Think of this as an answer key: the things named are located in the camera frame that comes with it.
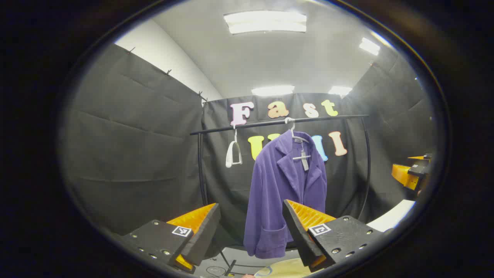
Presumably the white plastic clothes hanger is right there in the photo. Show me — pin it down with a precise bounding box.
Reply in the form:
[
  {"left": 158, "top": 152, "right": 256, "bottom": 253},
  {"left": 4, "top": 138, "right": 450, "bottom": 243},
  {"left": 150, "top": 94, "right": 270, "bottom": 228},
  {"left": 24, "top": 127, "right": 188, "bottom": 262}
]
[
  {"left": 284, "top": 117, "right": 311, "bottom": 161},
  {"left": 226, "top": 124, "right": 243, "bottom": 168}
]

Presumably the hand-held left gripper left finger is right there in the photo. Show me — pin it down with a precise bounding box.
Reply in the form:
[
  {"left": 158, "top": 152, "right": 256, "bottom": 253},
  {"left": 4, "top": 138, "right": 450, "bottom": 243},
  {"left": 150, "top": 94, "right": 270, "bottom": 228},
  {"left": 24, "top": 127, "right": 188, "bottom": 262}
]
[{"left": 116, "top": 203, "right": 221, "bottom": 275}]

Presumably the large ceiling light panel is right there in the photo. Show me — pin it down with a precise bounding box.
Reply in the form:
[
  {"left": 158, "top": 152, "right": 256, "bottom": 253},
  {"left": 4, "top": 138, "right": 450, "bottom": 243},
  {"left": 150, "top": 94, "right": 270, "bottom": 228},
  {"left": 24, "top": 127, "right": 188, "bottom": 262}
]
[{"left": 224, "top": 11, "right": 307, "bottom": 34}]

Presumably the white flat panel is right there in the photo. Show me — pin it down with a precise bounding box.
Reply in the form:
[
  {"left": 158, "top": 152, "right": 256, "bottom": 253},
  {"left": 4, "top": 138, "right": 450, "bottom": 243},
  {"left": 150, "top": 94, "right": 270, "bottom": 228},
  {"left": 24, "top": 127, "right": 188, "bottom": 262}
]
[{"left": 367, "top": 200, "right": 415, "bottom": 232}]

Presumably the purple corduroy jacket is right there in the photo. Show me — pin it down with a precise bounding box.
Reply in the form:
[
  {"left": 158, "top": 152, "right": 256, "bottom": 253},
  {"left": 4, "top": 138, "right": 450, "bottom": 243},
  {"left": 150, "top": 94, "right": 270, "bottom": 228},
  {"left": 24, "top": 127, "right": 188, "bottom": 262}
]
[{"left": 243, "top": 129, "right": 328, "bottom": 259}]

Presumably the black backdrop cloth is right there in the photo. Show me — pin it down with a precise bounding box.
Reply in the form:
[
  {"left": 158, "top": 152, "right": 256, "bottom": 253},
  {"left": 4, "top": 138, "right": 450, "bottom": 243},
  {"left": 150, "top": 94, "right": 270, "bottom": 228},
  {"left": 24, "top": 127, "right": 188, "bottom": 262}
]
[{"left": 62, "top": 42, "right": 436, "bottom": 247}]

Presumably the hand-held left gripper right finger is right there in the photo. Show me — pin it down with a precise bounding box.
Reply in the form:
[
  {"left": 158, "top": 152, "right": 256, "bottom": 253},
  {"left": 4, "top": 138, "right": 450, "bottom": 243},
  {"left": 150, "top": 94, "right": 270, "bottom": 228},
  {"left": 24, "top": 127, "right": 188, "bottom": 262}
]
[{"left": 283, "top": 199, "right": 386, "bottom": 273}]

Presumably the beige laundry hamper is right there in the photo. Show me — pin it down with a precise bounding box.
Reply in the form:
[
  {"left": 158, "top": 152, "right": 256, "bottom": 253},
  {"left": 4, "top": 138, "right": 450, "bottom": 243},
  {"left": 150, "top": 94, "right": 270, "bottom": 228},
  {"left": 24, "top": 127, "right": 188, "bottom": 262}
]
[{"left": 253, "top": 258, "right": 321, "bottom": 278}]

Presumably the black metal clothes rack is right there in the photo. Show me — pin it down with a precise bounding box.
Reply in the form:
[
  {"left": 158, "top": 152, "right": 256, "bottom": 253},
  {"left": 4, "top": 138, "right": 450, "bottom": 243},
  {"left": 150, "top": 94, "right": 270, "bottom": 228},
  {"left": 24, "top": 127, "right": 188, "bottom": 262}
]
[{"left": 190, "top": 114, "right": 371, "bottom": 276}]

